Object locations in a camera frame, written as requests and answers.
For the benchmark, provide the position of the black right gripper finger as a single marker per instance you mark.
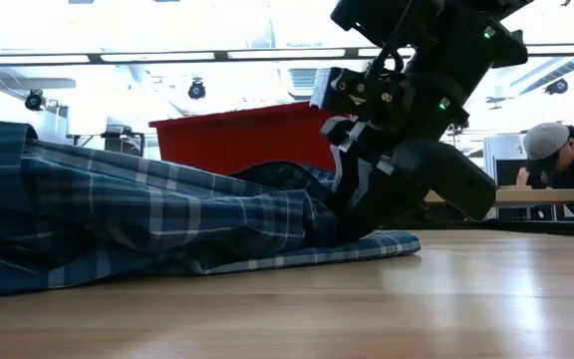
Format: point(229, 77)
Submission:
point(451, 179)
point(372, 199)

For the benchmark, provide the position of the blue plaid button shirt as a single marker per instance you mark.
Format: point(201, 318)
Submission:
point(117, 214)

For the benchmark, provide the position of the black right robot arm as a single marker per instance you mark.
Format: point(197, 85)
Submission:
point(496, 6)

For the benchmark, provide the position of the red plastic laundry bin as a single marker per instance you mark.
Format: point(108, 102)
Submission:
point(247, 139)

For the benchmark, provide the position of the black partition panel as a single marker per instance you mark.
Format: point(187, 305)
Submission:
point(508, 172)

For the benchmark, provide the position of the light wood side table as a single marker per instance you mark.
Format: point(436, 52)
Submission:
point(541, 197)

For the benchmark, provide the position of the person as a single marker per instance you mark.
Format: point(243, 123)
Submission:
point(566, 154)

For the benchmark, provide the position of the black round ceiling spotlight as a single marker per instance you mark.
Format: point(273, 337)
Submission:
point(197, 90)
point(34, 100)
point(557, 87)

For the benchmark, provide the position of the black aluminium table frame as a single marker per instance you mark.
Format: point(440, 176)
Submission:
point(556, 227)

